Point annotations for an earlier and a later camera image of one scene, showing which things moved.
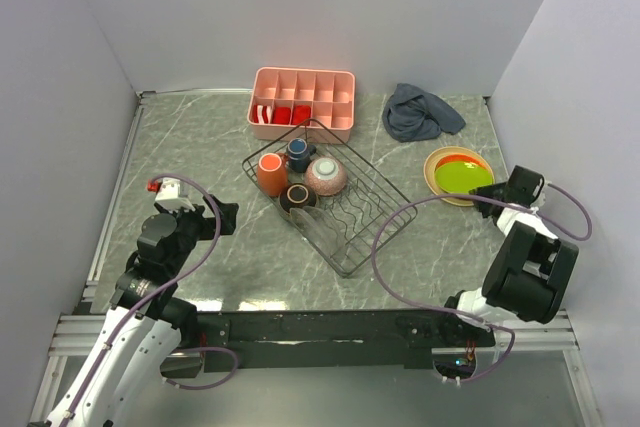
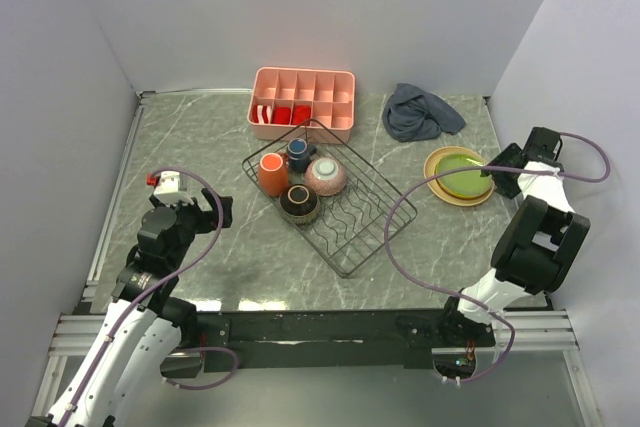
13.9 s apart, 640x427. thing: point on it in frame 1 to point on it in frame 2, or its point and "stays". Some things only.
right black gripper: [485, 190] to [510, 190]
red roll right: [301, 113] stays
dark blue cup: [298, 154] stays
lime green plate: [319, 227] to [467, 184]
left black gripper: [208, 224] stays
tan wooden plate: [441, 153] stays
